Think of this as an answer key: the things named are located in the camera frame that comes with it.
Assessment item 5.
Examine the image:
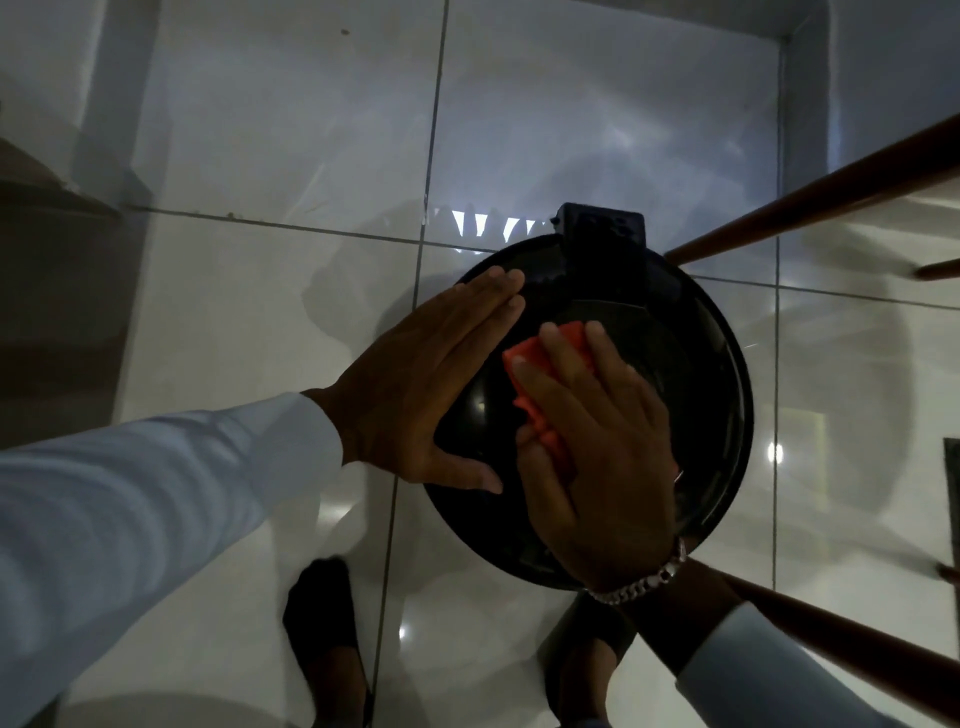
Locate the person's right forearm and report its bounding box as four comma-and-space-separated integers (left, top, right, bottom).
621, 558, 915, 728

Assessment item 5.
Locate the person's left hand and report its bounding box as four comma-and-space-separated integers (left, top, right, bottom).
303, 266, 528, 496

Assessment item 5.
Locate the person's right black shoe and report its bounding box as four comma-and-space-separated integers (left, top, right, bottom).
537, 591, 640, 728

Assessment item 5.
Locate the dark wooden furniture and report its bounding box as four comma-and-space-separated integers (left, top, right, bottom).
0, 137, 155, 453

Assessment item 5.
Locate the black round bin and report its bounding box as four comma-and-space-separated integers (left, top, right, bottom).
420, 201, 756, 593

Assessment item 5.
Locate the person's black shoe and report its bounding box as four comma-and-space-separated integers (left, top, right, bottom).
537, 591, 640, 728
282, 555, 375, 728

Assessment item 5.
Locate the person's right hand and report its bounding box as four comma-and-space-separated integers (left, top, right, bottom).
510, 321, 688, 594

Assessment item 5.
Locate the person's left forearm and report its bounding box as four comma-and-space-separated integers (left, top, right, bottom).
0, 391, 345, 728

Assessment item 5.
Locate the person's left black shoe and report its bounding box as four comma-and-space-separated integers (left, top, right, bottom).
282, 555, 375, 728

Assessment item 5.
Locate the silver chain bracelet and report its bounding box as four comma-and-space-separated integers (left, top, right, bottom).
586, 537, 689, 608

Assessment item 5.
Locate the orange cleaning cloth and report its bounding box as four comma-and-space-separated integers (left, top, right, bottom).
501, 321, 601, 481

